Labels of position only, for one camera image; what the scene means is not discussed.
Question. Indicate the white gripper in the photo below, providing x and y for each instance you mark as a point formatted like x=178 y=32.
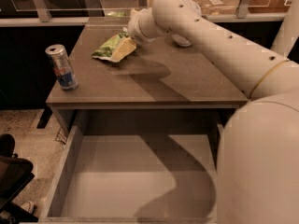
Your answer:
x=135 y=28

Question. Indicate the green jalapeno chip bag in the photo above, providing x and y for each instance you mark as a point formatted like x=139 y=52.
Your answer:
x=105 y=51

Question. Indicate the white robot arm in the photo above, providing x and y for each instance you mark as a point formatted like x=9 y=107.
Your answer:
x=258 y=155

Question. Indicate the open grey top drawer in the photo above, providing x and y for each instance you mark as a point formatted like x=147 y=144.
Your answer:
x=137 y=167

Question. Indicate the white ceramic bowl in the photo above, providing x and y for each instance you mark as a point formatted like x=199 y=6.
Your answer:
x=181 y=41

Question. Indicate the silver blue energy drink can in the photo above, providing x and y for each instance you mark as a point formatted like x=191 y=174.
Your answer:
x=61 y=66

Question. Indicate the grey metal railing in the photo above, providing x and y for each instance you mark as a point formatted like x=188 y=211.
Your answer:
x=21 y=13

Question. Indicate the black office chair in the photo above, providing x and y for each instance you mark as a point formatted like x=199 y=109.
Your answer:
x=15 y=175

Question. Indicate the white shoe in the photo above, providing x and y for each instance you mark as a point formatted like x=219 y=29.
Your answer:
x=27 y=206

